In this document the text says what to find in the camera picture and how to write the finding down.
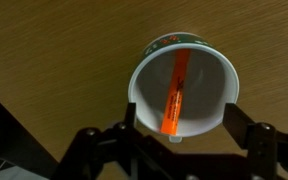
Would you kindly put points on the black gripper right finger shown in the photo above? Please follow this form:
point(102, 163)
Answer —
point(267, 150)

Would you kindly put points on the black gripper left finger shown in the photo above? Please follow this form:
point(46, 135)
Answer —
point(117, 153)

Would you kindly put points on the orange highlighter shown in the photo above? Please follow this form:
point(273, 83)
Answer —
point(175, 96)

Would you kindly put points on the white cup with green band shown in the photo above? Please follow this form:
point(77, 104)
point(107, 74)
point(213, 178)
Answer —
point(150, 113)

